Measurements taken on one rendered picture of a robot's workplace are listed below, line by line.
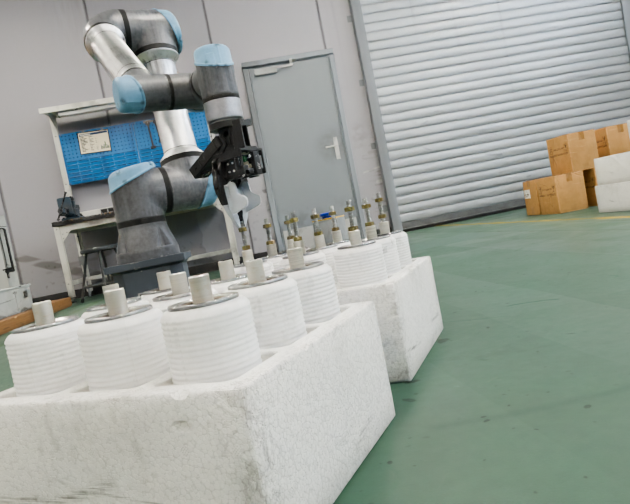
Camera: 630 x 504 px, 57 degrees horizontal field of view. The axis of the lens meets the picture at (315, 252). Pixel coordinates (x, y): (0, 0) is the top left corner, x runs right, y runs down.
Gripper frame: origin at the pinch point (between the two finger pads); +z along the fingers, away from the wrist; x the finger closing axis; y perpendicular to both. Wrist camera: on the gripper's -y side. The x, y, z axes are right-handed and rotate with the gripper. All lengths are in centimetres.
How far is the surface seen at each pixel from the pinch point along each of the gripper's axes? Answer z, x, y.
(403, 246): 12.4, 26.6, 23.3
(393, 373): 32.5, -1.6, 30.2
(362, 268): 13.2, 1.0, 26.5
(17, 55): -220, 266, -475
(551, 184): 11, 396, -16
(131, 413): 18, -57, 31
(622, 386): 34, -3, 67
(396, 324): 23.7, -1.1, 32.3
